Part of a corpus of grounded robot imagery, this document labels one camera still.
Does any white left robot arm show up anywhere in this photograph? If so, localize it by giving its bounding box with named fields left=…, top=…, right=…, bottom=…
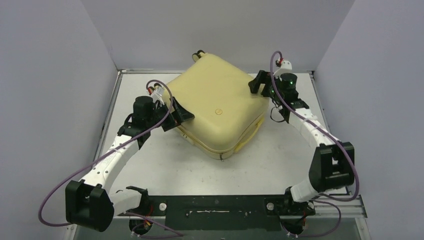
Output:
left=65, top=96, right=195, bottom=232

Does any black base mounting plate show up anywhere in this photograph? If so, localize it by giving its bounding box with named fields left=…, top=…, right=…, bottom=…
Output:
left=131, top=194, right=316, bottom=231

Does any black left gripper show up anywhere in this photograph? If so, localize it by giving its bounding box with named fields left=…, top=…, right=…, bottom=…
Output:
left=148, top=97, right=195, bottom=132

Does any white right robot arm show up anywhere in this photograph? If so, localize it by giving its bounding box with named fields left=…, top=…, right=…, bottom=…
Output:
left=248, top=70, right=358, bottom=214

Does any yellow suitcase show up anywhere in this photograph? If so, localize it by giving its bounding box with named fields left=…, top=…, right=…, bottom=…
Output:
left=162, top=50, right=270, bottom=160

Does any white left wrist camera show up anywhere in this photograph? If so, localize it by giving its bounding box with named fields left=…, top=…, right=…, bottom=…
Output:
left=147, top=83, right=165, bottom=106

